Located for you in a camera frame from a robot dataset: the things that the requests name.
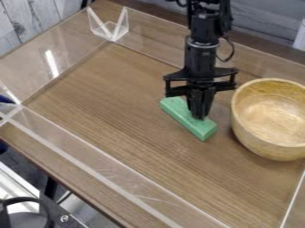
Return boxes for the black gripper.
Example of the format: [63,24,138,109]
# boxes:
[164,37,238,119]

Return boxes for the black cable loop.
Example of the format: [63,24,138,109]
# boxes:
[0,197,57,228]

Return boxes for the clear acrylic tray walls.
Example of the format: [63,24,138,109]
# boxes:
[0,2,305,228]

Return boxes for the brown wooden bowl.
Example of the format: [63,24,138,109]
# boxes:
[232,78,305,161]

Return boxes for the black table leg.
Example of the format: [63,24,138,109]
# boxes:
[45,177,59,200]

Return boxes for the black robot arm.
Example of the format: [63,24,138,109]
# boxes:
[164,0,238,120]

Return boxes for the grey metal bracket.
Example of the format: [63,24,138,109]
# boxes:
[50,205,89,228]

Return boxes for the blue object at edge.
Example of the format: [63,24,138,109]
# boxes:
[0,94,15,103]

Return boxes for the green rectangular block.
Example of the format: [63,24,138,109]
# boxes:
[160,97,217,141]

